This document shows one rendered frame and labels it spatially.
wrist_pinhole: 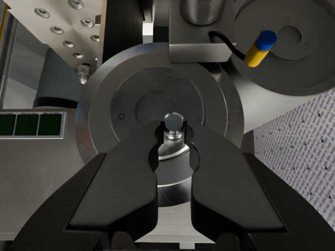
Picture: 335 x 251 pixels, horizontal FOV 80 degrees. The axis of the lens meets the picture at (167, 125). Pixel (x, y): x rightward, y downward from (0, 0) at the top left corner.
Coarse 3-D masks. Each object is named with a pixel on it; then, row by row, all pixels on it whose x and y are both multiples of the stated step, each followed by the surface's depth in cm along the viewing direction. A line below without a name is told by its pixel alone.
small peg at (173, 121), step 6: (168, 114) 13; (174, 114) 13; (168, 120) 12; (174, 120) 12; (180, 120) 12; (168, 126) 12; (174, 126) 12; (180, 126) 12; (168, 132) 12; (174, 132) 12; (180, 132) 13; (174, 138) 14
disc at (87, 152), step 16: (128, 48) 19; (144, 48) 19; (160, 48) 19; (112, 64) 19; (208, 64) 18; (96, 80) 18; (224, 80) 18; (80, 96) 18; (224, 96) 18; (80, 112) 18; (240, 112) 17; (80, 128) 17; (240, 128) 17; (80, 144) 17; (240, 144) 17; (160, 192) 16; (176, 192) 16
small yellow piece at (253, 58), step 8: (208, 32) 15; (216, 32) 14; (264, 32) 10; (272, 32) 10; (224, 40) 13; (256, 40) 10; (264, 40) 10; (272, 40) 10; (232, 48) 13; (256, 48) 10; (264, 48) 10; (240, 56) 12; (248, 56) 11; (256, 56) 11; (264, 56) 11; (248, 64) 12; (256, 64) 12
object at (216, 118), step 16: (128, 64) 18; (144, 64) 17; (160, 64) 17; (176, 64) 17; (192, 64) 17; (112, 80) 17; (192, 80) 17; (208, 80) 17; (96, 96) 17; (112, 96) 17; (208, 96) 17; (96, 112) 17; (208, 112) 16; (224, 112) 16; (96, 128) 16; (224, 128) 16; (96, 144) 16; (112, 144) 16; (176, 160) 16; (160, 176) 15; (176, 176) 15
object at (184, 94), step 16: (128, 80) 16; (144, 80) 16; (160, 80) 16; (176, 80) 16; (128, 96) 16; (144, 96) 16; (160, 96) 16; (176, 96) 16; (192, 96) 16; (112, 112) 16; (128, 112) 16; (144, 112) 16; (160, 112) 16; (176, 112) 16; (192, 112) 15; (112, 128) 15; (128, 128) 15; (176, 144) 15; (160, 160) 17
